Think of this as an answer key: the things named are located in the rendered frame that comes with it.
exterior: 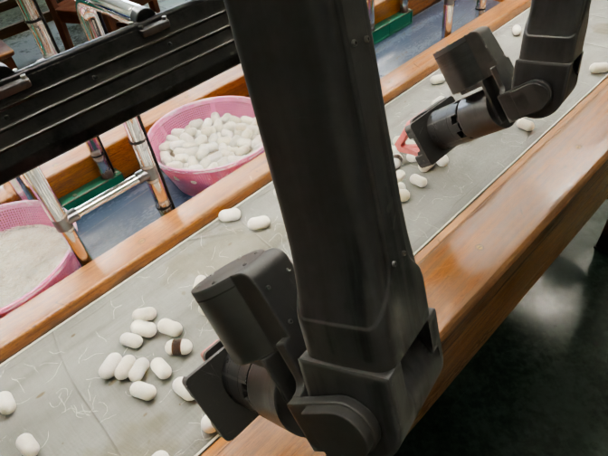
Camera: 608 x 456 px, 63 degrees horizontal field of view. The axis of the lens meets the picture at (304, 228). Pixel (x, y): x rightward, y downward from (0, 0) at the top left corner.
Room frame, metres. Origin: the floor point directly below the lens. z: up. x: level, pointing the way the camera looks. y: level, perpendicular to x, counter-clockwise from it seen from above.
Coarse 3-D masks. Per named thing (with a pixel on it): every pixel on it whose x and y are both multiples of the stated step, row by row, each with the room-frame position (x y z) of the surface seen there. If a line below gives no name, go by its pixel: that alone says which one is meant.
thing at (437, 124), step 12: (432, 108) 0.61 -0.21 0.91; (444, 108) 0.58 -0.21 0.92; (456, 108) 0.56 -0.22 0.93; (420, 120) 0.59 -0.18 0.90; (432, 120) 0.58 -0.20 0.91; (444, 120) 0.56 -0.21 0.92; (408, 132) 0.58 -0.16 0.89; (420, 132) 0.57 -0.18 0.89; (432, 132) 0.57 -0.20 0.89; (444, 132) 0.56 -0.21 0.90; (456, 132) 0.54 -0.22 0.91; (420, 144) 0.56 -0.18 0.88; (432, 144) 0.57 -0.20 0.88; (444, 144) 0.56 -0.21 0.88; (456, 144) 0.55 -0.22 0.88; (420, 156) 0.56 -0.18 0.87; (432, 156) 0.55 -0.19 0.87
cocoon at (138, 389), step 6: (132, 384) 0.33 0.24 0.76; (138, 384) 0.33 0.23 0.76; (144, 384) 0.33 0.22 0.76; (132, 390) 0.32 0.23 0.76; (138, 390) 0.32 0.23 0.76; (144, 390) 0.32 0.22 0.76; (150, 390) 0.32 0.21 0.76; (156, 390) 0.32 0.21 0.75; (138, 396) 0.32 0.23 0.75; (144, 396) 0.31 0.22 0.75; (150, 396) 0.31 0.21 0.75
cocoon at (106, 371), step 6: (114, 354) 0.38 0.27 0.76; (108, 360) 0.37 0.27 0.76; (114, 360) 0.37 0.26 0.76; (120, 360) 0.37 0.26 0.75; (102, 366) 0.36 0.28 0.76; (108, 366) 0.36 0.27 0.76; (114, 366) 0.36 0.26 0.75; (102, 372) 0.35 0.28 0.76; (108, 372) 0.35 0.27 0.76; (108, 378) 0.35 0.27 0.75
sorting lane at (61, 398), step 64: (512, 128) 0.76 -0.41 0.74; (256, 192) 0.69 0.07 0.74; (448, 192) 0.61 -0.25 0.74; (192, 256) 0.55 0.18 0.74; (128, 320) 0.44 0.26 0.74; (192, 320) 0.43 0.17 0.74; (0, 384) 0.37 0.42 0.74; (64, 384) 0.36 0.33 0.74; (128, 384) 0.34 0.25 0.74; (0, 448) 0.28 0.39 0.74; (64, 448) 0.27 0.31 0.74; (128, 448) 0.26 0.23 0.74; (192, 448) 0.25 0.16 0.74
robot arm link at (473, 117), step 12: (480, 84) 0.54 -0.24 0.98; (492, 84) 0.54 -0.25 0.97; (468, 96) 0.56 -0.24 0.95; (480, 96) 0.54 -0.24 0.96; (492, 96) 0.53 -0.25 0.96; (468, 108) 0.54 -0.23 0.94; (480, 108) 0.52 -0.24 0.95; (492, 108) 0.52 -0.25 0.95; (456, 120) 0.56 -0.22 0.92; (468, 120) 0.53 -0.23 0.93; (480, 120) 0.52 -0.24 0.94; (492, 120) 0.51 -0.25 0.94; (504, 120) 0.51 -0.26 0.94; (468, 132) 0.53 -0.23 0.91; (480, 132) 0.52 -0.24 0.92; (492, 132) 0.52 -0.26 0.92
